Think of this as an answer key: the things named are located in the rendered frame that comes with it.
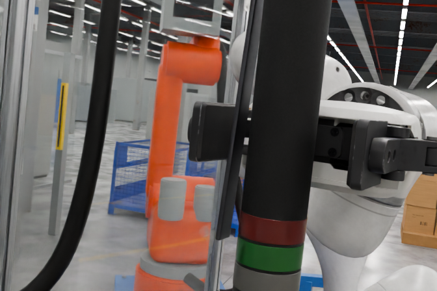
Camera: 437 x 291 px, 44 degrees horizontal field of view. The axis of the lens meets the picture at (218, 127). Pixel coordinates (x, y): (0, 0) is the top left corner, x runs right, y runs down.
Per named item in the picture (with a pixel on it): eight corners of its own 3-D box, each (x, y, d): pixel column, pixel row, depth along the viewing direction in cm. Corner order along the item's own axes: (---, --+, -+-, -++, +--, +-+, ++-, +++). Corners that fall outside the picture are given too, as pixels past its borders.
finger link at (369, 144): (439, 187, 29) (419, 202, 23) (378, 177, 30) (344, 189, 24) (447, 126, 28) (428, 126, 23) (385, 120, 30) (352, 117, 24)
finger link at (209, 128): (254, 157, 34) (198, 163, 28) (210, 150, 35) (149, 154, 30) (259, 106, 34) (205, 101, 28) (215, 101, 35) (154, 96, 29)
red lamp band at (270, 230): (242, 243, 25) (245, 217, 25) (234, 225, 29) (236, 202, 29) (312, 248, 26) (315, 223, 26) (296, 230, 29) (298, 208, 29)
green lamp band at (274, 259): (239, 269, 25) (242, 244, 25) (231, 249, 29) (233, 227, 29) (309, 275, 26) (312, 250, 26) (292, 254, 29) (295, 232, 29)
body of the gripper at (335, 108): (427, 197, 39) (396, 221, 29) (295, 175, 44) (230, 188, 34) (440, 94, 39) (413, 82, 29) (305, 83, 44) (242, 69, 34)
